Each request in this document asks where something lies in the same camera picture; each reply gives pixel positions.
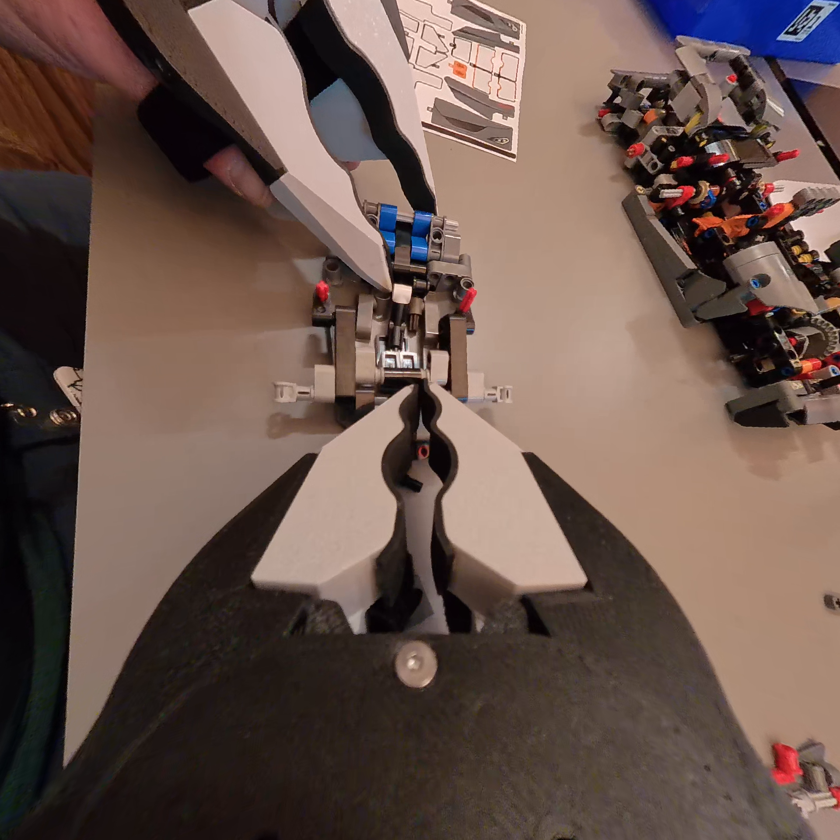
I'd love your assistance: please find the white lanyard badge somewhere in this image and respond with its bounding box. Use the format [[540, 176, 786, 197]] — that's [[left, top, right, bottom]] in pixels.
[[52, 366, 86, 414]]

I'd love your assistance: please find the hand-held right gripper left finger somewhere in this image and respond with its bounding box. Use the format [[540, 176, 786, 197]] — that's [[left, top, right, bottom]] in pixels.
[[251, 384, 421, 634]]

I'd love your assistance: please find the person's left hand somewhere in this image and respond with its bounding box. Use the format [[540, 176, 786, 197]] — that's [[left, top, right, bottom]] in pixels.
[[0, 0, 277, 210]]

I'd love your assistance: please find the grey lego axle with red parts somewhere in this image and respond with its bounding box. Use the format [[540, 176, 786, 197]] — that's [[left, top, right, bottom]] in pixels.
[[771, 742, 840, 818]]

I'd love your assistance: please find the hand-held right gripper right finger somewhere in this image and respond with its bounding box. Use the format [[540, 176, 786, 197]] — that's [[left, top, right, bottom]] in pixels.
[[423, 384, 588, 634]]

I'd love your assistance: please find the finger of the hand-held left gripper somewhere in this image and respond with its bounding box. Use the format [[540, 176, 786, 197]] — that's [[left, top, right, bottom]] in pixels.
[[187, 0, 396, 293], [289, 0, 439, 214]]

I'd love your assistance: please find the large lego car chassis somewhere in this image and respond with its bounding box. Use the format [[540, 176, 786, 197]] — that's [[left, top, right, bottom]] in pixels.
[[597, 36, 840, 431]]

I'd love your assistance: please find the blue plastic bin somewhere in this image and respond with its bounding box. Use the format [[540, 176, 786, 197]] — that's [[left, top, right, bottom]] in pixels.
[[640, 0, 840, 99]]

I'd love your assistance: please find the person's dark green shirt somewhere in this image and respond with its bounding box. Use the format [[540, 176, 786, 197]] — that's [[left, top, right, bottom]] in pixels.
[[0, 167, 93, 840]]

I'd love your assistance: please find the small lego car subassembly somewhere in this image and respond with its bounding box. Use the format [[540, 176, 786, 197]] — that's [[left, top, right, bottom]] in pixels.
[[272, 200, 514, 460]]

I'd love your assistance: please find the lego sticker sheet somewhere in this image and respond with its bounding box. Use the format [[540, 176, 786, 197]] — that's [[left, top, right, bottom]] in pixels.
[[397, 0, 528, 161]]

